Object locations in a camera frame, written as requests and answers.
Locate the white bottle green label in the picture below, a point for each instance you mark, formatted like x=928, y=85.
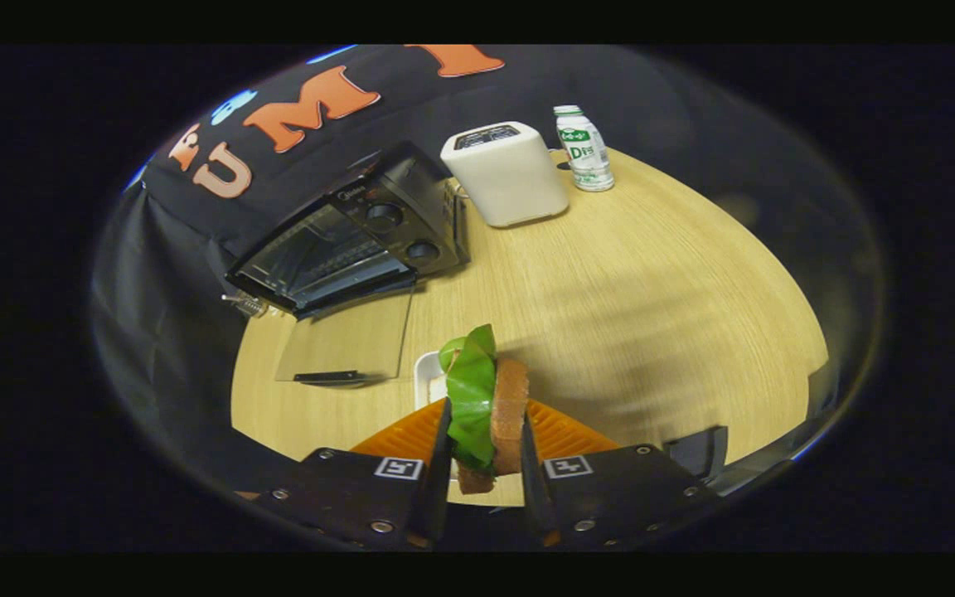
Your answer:
x=587, y=153

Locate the white pop-up toaster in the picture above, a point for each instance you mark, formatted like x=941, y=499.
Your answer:
x=511, y=178

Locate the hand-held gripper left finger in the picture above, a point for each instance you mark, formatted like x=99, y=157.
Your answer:
x=442, y=481

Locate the black toaster oven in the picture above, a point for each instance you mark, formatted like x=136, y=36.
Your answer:
x=395, y=217

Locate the white plastic tray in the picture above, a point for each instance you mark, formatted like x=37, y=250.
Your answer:
x=428, y=381

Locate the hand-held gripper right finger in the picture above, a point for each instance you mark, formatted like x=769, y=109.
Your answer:
x=537, y=489

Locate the sandwich with lettuce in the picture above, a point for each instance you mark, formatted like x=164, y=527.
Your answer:
x=511, y=414

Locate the black backdrop cloth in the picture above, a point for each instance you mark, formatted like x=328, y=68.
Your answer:
x=179, y=215

